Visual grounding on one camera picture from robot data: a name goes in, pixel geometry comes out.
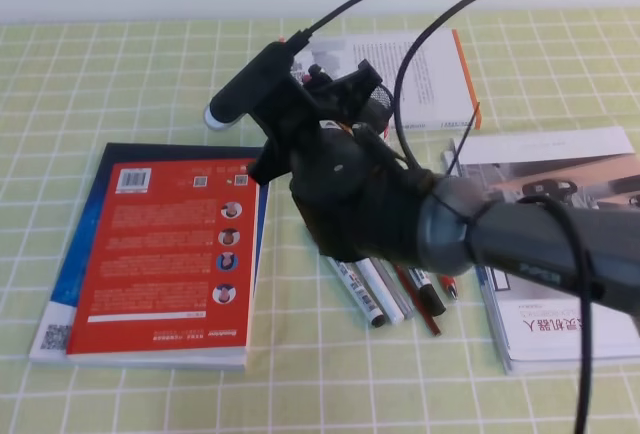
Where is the red cover book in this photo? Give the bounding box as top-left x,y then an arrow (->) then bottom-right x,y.
67,159 -> 259,369

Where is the black mesh pen holder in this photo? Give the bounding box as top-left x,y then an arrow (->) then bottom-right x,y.
355,84 -> 393,142

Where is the white light blue marker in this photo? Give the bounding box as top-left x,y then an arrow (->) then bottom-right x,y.
356,259 -> 405,325

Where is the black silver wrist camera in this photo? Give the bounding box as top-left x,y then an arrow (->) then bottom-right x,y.
204,41 -> 295,131

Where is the black camera cable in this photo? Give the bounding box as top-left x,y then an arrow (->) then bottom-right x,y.
294,0 -> 604,434

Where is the grey glitter pen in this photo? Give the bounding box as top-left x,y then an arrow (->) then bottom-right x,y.
371,258 -> 415,320

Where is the white marker in holder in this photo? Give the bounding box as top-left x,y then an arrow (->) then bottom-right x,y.
304,64 -> 331,88

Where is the white marker black cap right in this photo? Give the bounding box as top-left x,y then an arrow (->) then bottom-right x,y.
406,267 -> 446,317

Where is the red wooden pencil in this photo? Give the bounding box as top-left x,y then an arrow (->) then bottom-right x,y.
393,265 -> 441,337

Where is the white marker black cap left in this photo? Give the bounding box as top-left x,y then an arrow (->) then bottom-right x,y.
325,257 -> 386,328

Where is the red retractable pen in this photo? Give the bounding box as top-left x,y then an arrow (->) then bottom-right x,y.
439,275 -> 458,300

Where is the blue cover book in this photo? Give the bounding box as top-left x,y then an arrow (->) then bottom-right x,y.
29,143 -> 269,370

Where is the robot photo cover book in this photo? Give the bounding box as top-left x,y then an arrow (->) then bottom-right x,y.
455,127 -> 639,373

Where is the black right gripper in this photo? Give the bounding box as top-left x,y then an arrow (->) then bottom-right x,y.
249,61 -> 435,266

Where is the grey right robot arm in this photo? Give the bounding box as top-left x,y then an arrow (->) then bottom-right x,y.
227,57 -> 639,315

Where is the white book orange spine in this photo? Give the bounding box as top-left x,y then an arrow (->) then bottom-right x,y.
292,28 -> 477,130

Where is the white marker black cap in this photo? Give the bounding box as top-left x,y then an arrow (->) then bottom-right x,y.
406,267 -> 446,317
325,257 -> 386,328

